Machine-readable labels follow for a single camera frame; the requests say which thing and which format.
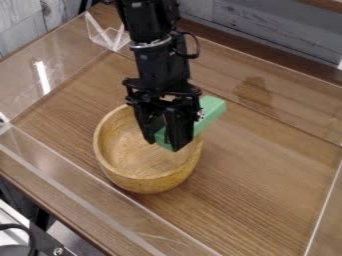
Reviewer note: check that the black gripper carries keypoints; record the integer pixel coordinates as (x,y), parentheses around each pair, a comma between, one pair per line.
(160,93)

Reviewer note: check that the green rectangular block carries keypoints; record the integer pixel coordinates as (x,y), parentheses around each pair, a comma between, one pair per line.
(212,107)

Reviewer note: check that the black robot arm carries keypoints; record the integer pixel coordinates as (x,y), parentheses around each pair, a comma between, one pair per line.
(149,19)

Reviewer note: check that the brown wooden bowl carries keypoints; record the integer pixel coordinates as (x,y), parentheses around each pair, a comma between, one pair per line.
(139,167)

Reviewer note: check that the clear acrylic corner bracket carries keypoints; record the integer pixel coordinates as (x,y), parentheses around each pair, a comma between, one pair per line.
(109,38)

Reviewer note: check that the clear acrylic tray wall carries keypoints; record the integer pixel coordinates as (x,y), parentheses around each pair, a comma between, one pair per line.
(115,223)

